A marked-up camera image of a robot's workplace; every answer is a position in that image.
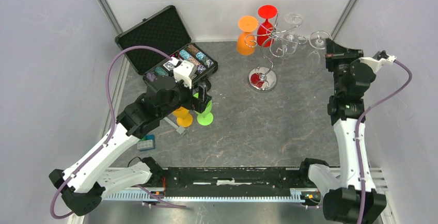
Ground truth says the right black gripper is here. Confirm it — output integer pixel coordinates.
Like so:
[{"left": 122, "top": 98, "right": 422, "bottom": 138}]
[{"left": 326, "top": 39, "right": 364, "bottom": 95}]

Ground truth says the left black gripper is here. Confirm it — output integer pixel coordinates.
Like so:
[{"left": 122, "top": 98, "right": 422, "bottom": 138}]
[{"left": 158, "top": 70, "right": 211, "bottom": 120}]

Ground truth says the clear wine glass front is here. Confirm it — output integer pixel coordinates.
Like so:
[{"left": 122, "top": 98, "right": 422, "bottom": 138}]
[{"left": 307, "top": 30, "right": 332, "bottom": 67}]

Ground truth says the clear wine glass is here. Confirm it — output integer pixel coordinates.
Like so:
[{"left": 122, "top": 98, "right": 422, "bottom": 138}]
[
  {"left": 307, "top": 30, "right": 332, "bottom": 67},
  {"left": 277, "top": 12, "right": 303, "bottom": 56}
]

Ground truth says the green plastic wine glass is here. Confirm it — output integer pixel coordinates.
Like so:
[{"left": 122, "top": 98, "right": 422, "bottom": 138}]
[{"left": 195, "top": 100, "right": 214, "bottom": 126}]

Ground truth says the yellow plastic wine glass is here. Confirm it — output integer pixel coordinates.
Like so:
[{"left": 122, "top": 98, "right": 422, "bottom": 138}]
[{"left": 172, "top": 107, "right": 193, "bottom": 128}]

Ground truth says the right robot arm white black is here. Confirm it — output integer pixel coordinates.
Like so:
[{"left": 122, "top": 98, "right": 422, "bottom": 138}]
[{"left": 298, "top": 38, "right": 396, "bottom": 223}]

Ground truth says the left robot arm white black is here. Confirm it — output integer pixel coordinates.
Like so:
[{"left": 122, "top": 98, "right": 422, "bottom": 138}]
[{"left": 49, "top": 76, "right": 212, "bottom": 219}]

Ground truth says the clear wine glass rear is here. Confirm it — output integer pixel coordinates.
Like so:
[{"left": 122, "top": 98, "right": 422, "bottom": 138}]
[{"left": 277, "top": 12, "right": 303, "bottom": 56}]

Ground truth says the chrome wine glass rack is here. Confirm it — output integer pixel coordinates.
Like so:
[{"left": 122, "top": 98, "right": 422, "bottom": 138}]
[{"left": 248, "top": 15, "right": 307, "bottom": 93}]

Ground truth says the orange plastic wine glass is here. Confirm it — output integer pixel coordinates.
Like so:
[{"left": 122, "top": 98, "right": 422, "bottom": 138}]
[{"left": 236, "top": 15, "right": 258, "bottom": 56}]

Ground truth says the red plastic wine glass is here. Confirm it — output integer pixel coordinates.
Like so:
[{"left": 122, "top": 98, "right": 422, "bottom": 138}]
[{"left": 256, "top": 5, "right": 277, "bottom": 47}]

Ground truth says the playing card deck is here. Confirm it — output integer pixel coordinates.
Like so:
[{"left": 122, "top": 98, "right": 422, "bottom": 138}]
[{"left": 163, "top": 60, "right": 178, "bottom": 71}]

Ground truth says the black poker chip case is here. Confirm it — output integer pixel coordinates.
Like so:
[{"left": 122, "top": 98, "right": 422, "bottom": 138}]
[{"left": 115, "top": 5, "right": 218, "bottom": 90}]

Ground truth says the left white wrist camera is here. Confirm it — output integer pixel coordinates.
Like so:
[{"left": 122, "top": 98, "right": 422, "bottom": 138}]
[{"left": 173, "top": 60, "right": 197, "bottom": 89}]

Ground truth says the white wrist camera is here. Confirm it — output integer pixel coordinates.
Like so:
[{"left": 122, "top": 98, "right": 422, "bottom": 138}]
[
  {"left": 359, "top": 50, "right": 397, "bottom": 74},
  {"left": 173, "top": 60, "right": 197, "bottom": 89}
]

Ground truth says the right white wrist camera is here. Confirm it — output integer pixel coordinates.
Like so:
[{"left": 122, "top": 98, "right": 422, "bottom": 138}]
[{"left": 359, "top": 50, "right": 397, "bottom": 74}]

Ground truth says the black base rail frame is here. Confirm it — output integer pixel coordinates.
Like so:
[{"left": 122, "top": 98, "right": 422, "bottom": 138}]
[{"left": 107, "top": 158, "right": 327, "bottom": 205}]

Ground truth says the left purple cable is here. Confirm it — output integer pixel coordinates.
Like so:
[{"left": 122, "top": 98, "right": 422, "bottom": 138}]
[{"left": 50, "top": 45, "right": 180, "bottom": 220}]

